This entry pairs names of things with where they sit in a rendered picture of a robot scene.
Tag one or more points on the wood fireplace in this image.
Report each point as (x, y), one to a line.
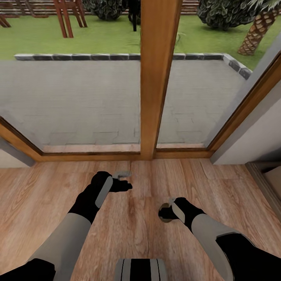
(267, 176)

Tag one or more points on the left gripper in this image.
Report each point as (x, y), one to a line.
(122, 186)

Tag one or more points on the pillar candle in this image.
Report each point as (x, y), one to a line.
(165, 205)

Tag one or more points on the robot trunk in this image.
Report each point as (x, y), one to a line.
(140, 270)

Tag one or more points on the door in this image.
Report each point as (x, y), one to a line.
(109, 80)

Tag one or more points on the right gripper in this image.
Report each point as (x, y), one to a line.
(166, 213)

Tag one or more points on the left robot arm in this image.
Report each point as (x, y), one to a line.
(56, 258)

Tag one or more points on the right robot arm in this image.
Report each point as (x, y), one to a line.
(234, 256)

